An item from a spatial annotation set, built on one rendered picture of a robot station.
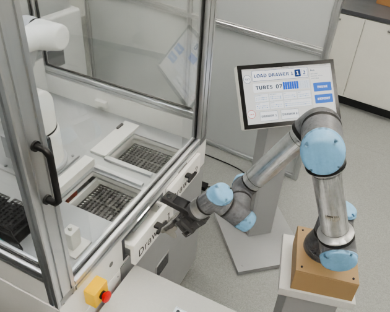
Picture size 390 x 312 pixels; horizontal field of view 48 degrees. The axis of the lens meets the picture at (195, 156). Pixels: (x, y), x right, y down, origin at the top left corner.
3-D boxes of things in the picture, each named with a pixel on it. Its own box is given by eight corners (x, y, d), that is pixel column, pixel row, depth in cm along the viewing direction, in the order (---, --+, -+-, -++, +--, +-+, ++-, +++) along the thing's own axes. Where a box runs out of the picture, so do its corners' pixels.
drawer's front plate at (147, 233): (173, 216, 181) (174, 197, 174) (135, 266, 160) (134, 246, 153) (169, 215, 181) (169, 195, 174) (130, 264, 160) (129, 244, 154)
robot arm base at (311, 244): (338, 235, 171) (346, 218, 165) (347, 267, 159) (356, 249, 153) (300, 231, 171) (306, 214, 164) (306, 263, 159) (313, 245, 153)
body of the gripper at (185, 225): (184, 239, 155) (203, 227, 147) (167, 222, 155) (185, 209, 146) (194, 225, 161) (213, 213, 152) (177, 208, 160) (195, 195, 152)
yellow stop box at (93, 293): (110, 293, 148) (109, 280, 143) (97, 310, 143) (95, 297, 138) (98, 287, 149) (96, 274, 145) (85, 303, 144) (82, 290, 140)
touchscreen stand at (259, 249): (306, 262, 268) (351, 124, 206) (238, 275, 258) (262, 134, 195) (275, 206, 306) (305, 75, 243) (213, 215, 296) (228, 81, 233)
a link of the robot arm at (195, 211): (192, 203, 143) (202, 189, 149) (184, 209, 146) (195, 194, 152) (208, 220, 144) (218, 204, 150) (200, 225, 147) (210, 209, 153)
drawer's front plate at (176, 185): (199, 171, 204) (200, 153, 198) (169, 209, 183) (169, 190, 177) (196, 170, 205) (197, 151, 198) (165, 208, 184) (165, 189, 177)
